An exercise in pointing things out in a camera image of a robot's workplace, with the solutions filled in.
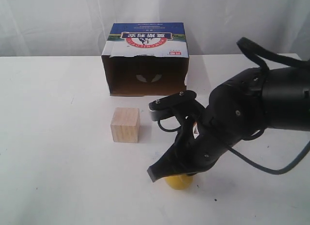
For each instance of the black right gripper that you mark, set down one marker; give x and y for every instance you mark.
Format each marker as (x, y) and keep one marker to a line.
(234, 113)

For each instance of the yellow round object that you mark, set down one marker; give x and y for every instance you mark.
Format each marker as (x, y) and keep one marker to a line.
(179, 182)

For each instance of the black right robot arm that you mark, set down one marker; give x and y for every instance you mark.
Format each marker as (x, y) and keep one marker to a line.
(285, 98)

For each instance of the light wooden cube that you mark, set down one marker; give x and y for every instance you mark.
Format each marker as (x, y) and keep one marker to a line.
(125, 125)

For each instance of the printed cardboard box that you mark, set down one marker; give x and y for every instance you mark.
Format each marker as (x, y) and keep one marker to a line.
(146, 59)

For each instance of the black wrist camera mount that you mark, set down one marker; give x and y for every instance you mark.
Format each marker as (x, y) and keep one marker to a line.
(169, 106)

